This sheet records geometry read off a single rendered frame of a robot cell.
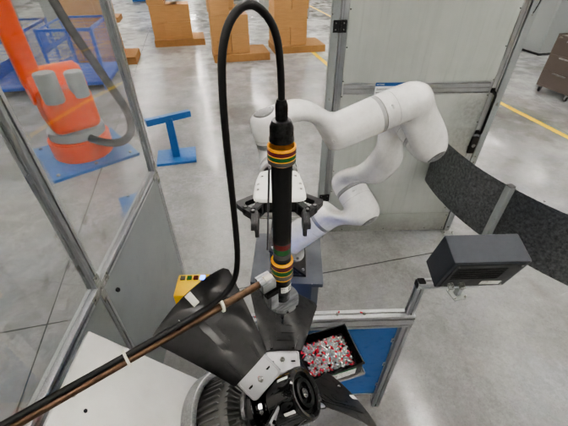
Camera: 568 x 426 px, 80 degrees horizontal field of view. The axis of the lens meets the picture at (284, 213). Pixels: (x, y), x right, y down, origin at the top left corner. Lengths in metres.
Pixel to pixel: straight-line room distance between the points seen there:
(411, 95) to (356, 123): 0.15
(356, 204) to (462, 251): 0.38
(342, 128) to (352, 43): 1.58
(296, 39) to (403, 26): 6.51
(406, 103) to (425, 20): 1.60
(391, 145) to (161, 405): 0.94
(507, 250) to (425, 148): 0.53
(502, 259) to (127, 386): 1.15
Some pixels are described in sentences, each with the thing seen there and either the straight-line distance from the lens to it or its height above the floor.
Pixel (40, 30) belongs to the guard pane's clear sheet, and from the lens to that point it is 1.40.
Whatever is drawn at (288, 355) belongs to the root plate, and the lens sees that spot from 0.98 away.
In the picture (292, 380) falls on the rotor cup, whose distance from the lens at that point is 0.86.
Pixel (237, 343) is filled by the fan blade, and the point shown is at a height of 1.33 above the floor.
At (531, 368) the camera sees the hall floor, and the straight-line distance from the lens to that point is 2.74.
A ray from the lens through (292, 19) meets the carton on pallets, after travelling 8.70.
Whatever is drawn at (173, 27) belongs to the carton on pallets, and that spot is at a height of 0.40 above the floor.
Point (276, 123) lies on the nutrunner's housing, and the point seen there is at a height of 1.85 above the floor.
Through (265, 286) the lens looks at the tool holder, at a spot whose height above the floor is 1.54.
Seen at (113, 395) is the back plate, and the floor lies 1.28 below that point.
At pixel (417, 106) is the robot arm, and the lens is 0.89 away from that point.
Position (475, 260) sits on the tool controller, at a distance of 1.28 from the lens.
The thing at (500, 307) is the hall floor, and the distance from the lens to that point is 2.96.
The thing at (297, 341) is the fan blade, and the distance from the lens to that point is 1.00.
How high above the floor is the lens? 2.05
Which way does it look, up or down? 39 degrees down
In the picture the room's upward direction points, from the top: straight up
